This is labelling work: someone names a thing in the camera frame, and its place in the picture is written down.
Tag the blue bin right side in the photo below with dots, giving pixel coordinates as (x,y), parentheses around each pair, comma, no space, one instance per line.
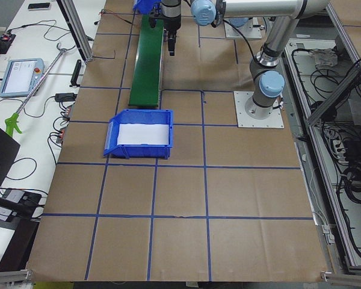
(145,6)

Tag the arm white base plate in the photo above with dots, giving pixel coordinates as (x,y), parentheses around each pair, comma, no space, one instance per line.
(249,115)
(249,27)

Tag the teach pendant tablet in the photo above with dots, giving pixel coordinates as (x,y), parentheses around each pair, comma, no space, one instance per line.
(20,77)

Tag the black power adapter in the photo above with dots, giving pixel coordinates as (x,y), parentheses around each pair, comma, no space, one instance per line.
(65,97)

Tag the reach grabber tool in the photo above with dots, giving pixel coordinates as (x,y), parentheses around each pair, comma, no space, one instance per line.
(11,122)

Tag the green conveyor belt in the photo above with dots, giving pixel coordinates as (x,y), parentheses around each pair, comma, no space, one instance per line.
(147,71)

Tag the aluminium frame post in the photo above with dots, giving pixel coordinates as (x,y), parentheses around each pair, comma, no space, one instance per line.
(71,17)

